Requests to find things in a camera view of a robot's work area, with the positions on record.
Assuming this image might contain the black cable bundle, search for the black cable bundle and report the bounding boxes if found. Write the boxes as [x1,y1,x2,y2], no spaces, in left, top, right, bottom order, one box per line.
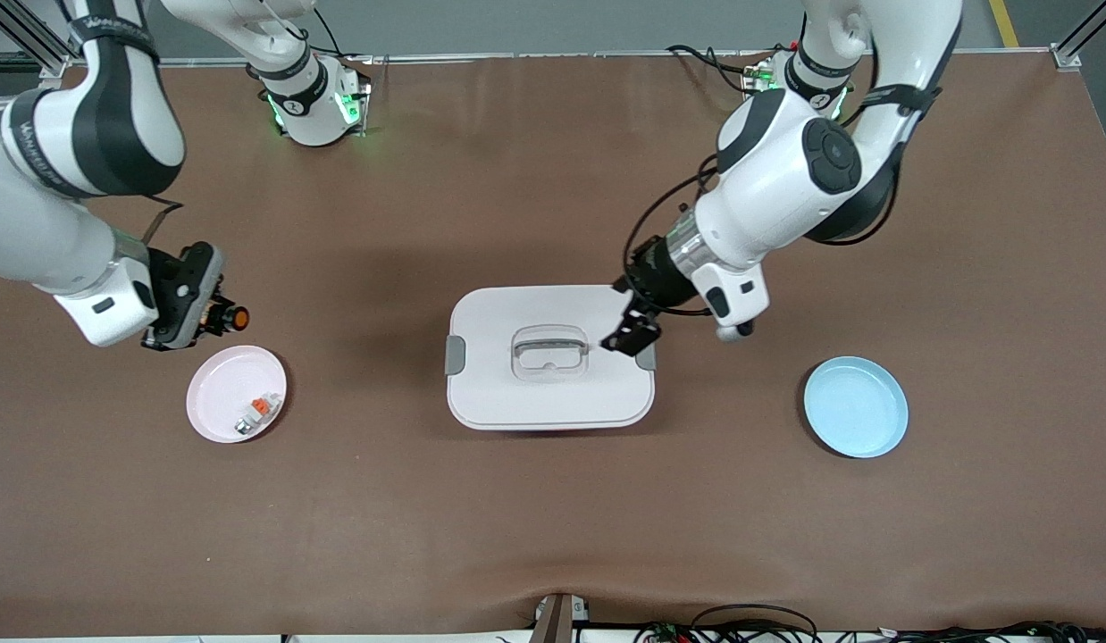
[879,620,1106,643]

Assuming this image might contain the aluminium frame profile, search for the aluminium frame profile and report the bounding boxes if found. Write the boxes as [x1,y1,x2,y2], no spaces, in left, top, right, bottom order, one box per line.
[1053,0,1106,71]
[0,0,71,79]

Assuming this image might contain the black cable loop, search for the black cable loop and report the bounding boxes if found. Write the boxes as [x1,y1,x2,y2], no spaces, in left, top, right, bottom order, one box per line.
[691,605,819,643]

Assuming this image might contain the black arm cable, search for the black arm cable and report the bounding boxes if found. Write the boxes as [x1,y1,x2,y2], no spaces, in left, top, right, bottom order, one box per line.
[623,54,943,287]
[140,196,186,246]

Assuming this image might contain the black base power cable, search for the black base power cable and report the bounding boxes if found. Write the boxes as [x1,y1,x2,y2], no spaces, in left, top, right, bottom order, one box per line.
[666,43,768,90]
[312,9,373,90]

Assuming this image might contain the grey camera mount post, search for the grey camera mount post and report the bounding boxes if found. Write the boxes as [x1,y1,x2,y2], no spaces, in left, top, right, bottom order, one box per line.
[531,592,591,643]

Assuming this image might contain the white lunch box grey latches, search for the white lunch box grey latches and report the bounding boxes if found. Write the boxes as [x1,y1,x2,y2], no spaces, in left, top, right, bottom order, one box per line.
[444,284,658,432]

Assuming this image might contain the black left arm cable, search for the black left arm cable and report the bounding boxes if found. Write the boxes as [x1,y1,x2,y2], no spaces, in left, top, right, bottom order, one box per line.
[623,54,943,287]

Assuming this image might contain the blue round plate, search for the blue round plate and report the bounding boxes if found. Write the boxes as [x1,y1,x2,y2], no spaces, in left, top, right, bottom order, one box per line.
[803,355,909,460]

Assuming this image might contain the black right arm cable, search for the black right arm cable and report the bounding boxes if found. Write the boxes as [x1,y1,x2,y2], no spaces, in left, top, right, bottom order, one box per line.
[140,196,186,246]

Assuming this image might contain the pink round plate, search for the pink round plate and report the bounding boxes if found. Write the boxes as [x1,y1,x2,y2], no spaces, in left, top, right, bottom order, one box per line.
[186,345,289,445]

